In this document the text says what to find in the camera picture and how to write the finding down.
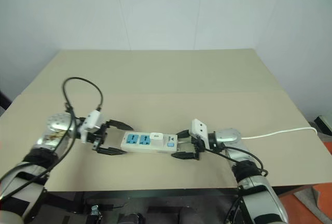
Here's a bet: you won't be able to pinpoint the white charger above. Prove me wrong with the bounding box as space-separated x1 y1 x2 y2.
150 132 164 150

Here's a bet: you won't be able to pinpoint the dark object beside table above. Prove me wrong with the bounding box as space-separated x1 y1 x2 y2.
0 88 13 118

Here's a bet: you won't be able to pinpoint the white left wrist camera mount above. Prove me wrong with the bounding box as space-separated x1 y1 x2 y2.
79 110 104 144

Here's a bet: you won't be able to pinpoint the grey cloth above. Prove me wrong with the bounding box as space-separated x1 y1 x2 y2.
317 132 332 155

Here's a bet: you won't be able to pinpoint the orange floor mat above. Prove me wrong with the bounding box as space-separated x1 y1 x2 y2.
276 181 332 224

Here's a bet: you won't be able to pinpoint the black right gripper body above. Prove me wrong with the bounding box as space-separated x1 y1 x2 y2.
189 135 208 158

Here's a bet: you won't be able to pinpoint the white power strip blue sockets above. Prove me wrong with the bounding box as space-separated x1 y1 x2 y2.
119 131 178 153

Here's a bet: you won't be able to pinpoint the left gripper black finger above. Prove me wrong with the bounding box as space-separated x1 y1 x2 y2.
107 119 134 132
97 146 128 156

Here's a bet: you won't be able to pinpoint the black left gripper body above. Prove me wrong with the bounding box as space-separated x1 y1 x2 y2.
86 121 110 152

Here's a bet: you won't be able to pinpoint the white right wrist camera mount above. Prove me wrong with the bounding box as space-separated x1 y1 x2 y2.
188 118 210 150

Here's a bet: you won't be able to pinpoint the white power strip cord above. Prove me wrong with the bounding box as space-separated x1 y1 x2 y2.
177 127 319 146

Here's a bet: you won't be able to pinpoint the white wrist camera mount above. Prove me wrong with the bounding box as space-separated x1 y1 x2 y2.
188 118 210 150
79 110 104 144

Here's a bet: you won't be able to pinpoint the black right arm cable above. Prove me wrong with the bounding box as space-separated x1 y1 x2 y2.
203 146 269 224

